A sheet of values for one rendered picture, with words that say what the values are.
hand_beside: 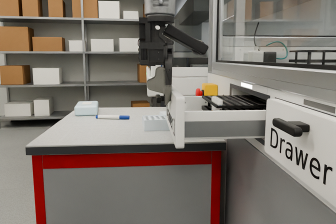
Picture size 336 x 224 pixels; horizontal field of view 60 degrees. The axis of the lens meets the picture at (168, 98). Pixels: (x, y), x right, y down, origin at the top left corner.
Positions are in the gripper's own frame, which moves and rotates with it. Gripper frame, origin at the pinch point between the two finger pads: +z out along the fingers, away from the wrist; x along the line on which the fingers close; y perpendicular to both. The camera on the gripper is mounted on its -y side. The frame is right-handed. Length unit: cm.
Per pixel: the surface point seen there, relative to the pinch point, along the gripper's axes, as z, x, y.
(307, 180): 7.9, 33.0, -18.3
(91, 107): 11, -51, 29
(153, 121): 11.3, -23.9, 3.2
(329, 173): 4.7, 37.9, -18.3
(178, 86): 5, -80, -12
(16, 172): 91, -182, 120
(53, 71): 11, -358, 137
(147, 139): 14.5, -13.9, 5.3
